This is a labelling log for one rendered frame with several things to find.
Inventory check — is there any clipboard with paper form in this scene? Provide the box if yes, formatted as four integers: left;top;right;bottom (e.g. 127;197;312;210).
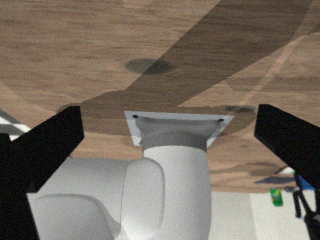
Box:
274;166;295;174

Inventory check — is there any green drink can with yellow stripe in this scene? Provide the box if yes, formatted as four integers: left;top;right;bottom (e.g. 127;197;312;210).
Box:
270;188;283;207

